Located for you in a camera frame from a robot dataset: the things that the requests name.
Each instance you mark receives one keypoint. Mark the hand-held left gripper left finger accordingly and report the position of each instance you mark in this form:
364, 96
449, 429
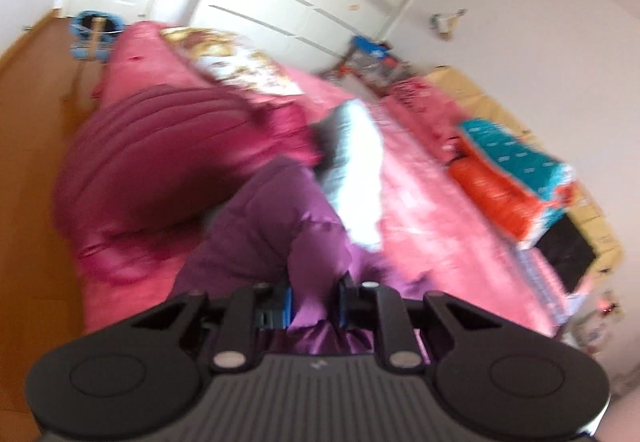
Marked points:
286, 309

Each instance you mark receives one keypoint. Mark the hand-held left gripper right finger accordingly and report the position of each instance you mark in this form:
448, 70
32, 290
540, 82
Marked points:
344, 307

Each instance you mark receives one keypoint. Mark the purple down jacket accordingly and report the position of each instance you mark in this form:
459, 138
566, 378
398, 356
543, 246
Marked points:
260, 232

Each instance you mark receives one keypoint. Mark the pink heart print blanket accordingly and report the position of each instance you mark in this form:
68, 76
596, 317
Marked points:
425, 222

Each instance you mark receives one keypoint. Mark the light blue down jacket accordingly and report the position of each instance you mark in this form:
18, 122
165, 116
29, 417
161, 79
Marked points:
355, 161

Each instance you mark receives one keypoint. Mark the teal and orange quilt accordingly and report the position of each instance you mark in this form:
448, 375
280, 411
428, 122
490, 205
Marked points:
500, 192

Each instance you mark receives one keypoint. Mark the folded pastel blankets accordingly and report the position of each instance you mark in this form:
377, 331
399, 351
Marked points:
542, 282

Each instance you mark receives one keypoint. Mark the crimson down jacket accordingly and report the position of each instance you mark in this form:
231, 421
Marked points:
160, 146

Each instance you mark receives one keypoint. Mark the pink folded love print blanket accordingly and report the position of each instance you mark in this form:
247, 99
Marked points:
425, 106

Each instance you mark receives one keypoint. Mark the grey shoe box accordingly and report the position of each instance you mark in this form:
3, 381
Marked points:
370, 69

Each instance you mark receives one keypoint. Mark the bear print cushion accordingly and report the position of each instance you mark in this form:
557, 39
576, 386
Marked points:
235, 61

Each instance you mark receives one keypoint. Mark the yellow covered headboard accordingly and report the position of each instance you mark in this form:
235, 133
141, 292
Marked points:
500, 106

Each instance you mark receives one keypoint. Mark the blue shoe box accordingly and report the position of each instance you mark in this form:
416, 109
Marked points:
365, 46

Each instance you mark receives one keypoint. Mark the blue mop bucket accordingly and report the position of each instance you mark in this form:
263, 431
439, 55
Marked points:
82, 29

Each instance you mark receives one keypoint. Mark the wall socket with charger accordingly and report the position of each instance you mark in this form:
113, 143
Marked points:
609, 307

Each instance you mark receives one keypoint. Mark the wall ornament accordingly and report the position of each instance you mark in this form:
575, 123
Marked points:
442, 24

